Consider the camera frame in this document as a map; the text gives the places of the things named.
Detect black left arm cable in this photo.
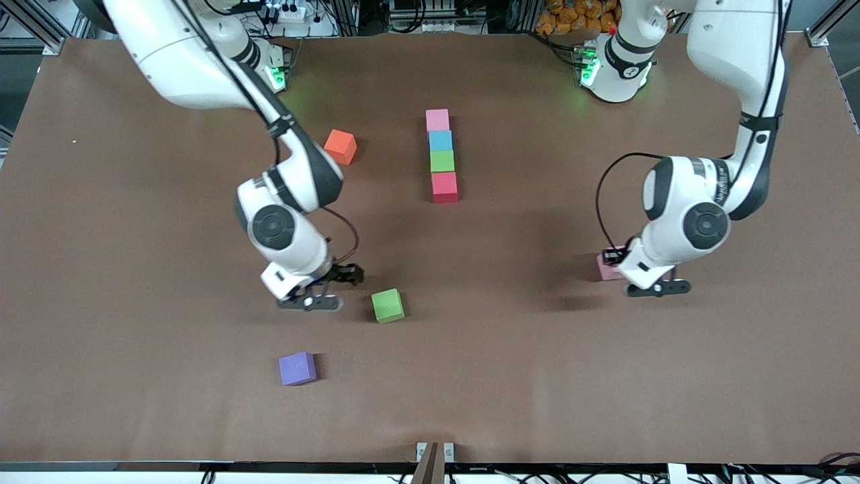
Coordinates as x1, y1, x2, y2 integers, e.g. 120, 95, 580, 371
595, 0, 793, 251

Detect base connector box green light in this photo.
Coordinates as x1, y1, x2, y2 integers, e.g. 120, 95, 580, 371
574, 44, 601, 88
265, 46, 291, 91

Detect orange netted bag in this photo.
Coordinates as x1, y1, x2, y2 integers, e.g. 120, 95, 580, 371
535, 0, 622, 36

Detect brown paper table cover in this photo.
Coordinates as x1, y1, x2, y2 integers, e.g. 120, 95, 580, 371
0, 34, 860, 465

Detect orange foam cube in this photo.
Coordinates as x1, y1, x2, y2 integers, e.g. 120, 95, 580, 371
324, 129, 358, 166

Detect black equipment rack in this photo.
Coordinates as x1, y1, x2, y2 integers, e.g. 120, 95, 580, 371
388, 0, 488, 34

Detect red foam cube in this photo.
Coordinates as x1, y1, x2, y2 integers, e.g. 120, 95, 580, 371
431, 171, 458, 204

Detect purple foam cube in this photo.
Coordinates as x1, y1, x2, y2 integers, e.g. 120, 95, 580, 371
278, 352, 317, 387

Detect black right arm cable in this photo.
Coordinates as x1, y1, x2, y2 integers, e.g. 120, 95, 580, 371
171, 0, 360, 264

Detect white power strip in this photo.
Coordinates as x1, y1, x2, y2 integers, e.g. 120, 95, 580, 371
265, 2, 308, 22

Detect tangled cable bundle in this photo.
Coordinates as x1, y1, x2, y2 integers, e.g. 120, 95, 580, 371
722, 452, 860, 484

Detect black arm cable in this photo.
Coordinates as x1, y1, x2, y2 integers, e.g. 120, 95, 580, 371
595, 0, 793, 251
171, 0, 360, 264

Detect grey metal clamp bracket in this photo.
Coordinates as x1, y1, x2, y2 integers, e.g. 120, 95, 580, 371
411, 441, 455, 484

